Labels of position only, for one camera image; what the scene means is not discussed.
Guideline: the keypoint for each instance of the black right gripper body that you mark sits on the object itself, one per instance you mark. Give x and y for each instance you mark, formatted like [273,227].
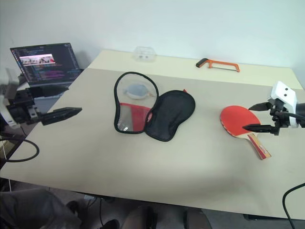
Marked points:
[280,114]

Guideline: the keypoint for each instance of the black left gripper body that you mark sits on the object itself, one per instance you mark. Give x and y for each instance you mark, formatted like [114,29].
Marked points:
[22,107]

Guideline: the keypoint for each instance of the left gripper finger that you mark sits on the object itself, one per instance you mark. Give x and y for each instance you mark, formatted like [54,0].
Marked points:
[60,115]
[51,90]

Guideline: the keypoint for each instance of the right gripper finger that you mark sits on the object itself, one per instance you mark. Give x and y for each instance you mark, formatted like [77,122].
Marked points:
[261,106]
[258,128]

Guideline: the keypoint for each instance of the red table tennis paddle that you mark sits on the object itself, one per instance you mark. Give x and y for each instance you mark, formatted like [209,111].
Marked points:
[234,119]

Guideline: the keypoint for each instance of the black and red paddle case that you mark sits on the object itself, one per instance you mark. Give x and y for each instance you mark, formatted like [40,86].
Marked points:
[174,114]

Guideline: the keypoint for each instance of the open laptop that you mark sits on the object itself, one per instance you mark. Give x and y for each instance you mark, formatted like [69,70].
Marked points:
[45,64]

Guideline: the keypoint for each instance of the orange hacksaw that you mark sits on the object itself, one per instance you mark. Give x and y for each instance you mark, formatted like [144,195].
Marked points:
[222,64]

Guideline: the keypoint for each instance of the grey oval pad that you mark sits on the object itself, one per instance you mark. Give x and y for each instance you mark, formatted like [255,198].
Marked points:
[137,90]

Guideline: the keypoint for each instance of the black table foot bar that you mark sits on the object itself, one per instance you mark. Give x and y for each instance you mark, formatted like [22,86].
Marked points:
[264,217]

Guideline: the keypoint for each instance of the black shoe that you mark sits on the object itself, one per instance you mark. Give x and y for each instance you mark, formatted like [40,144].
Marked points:
[73,207]
[111,224]

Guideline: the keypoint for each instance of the grey fabric shape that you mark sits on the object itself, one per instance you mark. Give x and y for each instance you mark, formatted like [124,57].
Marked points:
[31,210]

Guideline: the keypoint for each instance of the clear plastic box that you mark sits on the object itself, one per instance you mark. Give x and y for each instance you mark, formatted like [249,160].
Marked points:
[144,54]

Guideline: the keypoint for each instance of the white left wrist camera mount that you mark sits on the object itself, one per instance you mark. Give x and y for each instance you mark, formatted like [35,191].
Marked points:
[6,114]

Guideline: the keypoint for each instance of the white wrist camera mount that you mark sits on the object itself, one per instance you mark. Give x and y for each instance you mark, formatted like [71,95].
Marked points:
[284,93]
[6,114]

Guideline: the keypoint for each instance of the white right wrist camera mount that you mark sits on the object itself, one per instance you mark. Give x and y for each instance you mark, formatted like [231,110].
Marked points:
[284,93]

